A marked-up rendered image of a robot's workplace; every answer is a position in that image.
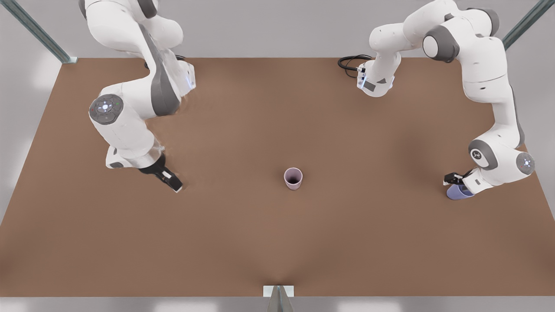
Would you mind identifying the black cable loop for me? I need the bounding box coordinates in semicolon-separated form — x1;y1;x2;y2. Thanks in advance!
337;55;374;79

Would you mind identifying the pink cup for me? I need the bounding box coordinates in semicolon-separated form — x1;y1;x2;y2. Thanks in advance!
284;167;304;191

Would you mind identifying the purple cup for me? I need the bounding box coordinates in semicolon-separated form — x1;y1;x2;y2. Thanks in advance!
446;183;475;201

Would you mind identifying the silver frame post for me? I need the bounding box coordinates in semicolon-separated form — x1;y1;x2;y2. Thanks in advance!
502;0;555;51
263;285;295;312
0;0;78;65

